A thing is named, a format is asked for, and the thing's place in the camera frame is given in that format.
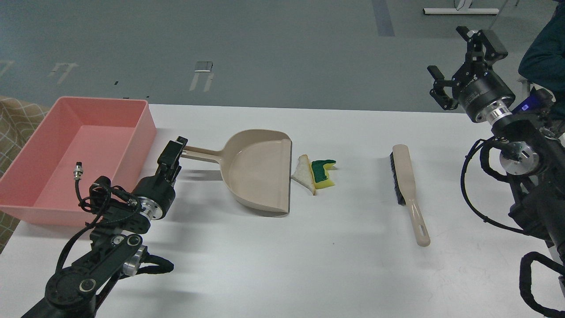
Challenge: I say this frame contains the beige hand brush black bristles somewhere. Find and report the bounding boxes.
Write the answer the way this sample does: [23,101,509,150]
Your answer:
[389,144,431,247]

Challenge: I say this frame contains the yellow green sponge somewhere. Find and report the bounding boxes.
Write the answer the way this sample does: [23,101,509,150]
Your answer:
[311,159,336,189]

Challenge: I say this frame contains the person in teal sweater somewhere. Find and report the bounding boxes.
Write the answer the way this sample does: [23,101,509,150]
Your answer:
[518,9,565,120]

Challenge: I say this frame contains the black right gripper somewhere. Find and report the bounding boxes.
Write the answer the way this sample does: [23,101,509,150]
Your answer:
[426,26,516,123]

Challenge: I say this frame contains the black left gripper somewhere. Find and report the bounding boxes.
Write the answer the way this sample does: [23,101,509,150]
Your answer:
[132,136,188,220]

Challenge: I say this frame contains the beige checkered cloth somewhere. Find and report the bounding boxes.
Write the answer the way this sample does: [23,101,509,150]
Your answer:
[0,96,50,250]

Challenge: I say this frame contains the beige plastic dustpan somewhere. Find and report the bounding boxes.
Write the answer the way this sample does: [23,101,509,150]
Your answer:
[181,129,292,216]

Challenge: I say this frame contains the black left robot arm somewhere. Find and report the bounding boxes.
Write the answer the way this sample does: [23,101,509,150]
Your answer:
[23,137,188,318]

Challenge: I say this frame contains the pink plastic bin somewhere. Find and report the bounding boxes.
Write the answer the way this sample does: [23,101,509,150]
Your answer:
[0,97,157,226]

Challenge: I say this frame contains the white table base on floor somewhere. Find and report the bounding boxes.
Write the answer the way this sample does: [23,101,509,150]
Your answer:
[422,0,501,16]

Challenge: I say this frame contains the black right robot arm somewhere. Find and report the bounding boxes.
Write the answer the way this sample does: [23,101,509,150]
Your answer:
[427,26,565,318]

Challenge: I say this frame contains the toy bread slice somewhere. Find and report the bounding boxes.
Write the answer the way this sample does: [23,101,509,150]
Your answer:
[291,154,316,196]

